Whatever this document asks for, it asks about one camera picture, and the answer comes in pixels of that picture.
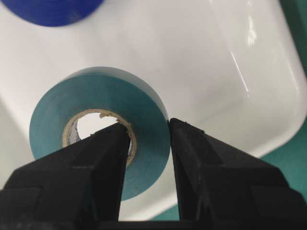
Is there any white plastic case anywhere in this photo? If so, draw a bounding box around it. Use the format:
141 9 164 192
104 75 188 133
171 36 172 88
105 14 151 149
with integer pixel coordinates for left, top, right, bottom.
0 0 307 221

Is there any green table cloth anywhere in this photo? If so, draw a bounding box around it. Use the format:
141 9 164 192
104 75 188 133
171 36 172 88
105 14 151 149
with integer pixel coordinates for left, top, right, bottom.
188 0 307 230

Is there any blue tape roll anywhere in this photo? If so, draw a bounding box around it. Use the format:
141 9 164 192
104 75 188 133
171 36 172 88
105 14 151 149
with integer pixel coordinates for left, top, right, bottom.
1 0 103 27

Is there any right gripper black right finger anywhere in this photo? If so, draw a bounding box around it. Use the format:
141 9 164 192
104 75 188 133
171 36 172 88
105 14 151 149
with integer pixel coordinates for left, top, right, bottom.
169 118 307 223

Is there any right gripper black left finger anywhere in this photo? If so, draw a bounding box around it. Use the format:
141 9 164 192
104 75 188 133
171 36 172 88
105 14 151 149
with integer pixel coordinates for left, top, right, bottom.
0 123 130 223

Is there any green tape roll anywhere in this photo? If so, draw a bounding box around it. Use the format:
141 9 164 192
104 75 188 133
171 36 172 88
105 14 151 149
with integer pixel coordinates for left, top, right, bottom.
29 67 170 200

